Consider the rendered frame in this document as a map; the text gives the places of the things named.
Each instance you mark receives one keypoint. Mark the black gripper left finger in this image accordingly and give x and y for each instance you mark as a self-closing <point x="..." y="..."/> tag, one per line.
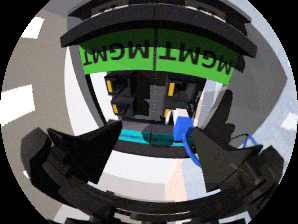
<point x="91" y="150"/>

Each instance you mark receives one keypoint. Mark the blue cable with plug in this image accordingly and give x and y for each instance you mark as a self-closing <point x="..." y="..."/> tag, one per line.
<point x="183" y="128"/>

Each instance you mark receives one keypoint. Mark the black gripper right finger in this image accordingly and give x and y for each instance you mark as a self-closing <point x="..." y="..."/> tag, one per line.
<point x="218" y="160"/>

